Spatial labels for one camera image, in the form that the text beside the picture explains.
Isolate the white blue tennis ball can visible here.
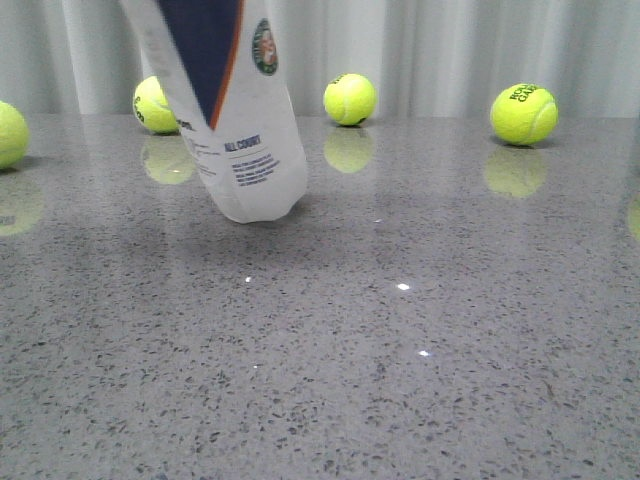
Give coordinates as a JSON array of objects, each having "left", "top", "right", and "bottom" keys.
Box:
[{"left": 122, "top": 1, "right": 307, "bottom": 223}]

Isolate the near yellow Wilson tennis ball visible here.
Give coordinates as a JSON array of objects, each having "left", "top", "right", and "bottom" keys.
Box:
[{"left": 323, "top": 73, "right": 377, "bottom": 126}]

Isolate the yellow wilson tennis ball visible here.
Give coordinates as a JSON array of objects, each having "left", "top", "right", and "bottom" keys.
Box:
[
  {"left": 323, "top": 73, "right": 377, "bottom": 126},
  {"left": 132, "top": 76, "right": 179, "bottom": 134}
]

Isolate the far yellow Wilson tennis ball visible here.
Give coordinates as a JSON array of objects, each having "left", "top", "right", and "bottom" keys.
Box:
[{"left": 132, "top": 76, "right": 179, "bottom": 134}]

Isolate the yellow Roland Garros tennis ball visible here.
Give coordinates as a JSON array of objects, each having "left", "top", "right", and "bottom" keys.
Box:
[{"left": 489, "top": 83, "right": 559, "bottom": 146}]

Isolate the yellow tennis ball at edge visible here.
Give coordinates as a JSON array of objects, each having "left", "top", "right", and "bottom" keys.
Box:
[{"left": 0, "top": 102, "right": 30, "bottom": 170}]

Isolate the grey pleated curtain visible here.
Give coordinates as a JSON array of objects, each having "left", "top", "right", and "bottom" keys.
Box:
[{"left": 1, "top": 1, "right": 639, "bottom": 118}]

